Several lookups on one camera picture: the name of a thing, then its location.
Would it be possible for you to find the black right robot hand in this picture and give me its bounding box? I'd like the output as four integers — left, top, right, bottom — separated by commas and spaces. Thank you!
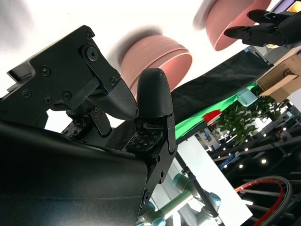
0, 25, 177, 226

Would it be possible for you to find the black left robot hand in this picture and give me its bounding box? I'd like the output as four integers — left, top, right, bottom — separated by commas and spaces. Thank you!
223, 9, 301, 48

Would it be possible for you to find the cardboard box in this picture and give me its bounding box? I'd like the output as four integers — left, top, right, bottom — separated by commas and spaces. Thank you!
256, 50, 301, 102

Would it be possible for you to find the light blue box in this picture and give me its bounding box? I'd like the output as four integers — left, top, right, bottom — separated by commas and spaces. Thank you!
239, 89, 259, 108

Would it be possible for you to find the black backdrop cloth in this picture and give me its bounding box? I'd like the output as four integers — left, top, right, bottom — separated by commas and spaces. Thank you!
107, 50, 273, 151

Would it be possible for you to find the green leafy plant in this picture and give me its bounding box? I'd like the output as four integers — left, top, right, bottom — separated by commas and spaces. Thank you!
216, 87, 290, 146

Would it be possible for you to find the red box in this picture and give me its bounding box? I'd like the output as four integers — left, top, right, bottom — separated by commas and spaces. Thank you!
203, 110, 223, 125

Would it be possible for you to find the black stand pole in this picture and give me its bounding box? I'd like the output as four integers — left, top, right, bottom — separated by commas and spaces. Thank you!
175, 154, 223, 226

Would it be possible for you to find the white board panel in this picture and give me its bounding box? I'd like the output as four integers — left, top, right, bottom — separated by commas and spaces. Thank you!
162, 134, 254, 226

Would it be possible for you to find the red hose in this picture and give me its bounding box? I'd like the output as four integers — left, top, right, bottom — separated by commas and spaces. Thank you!
234, 178, 286, 212

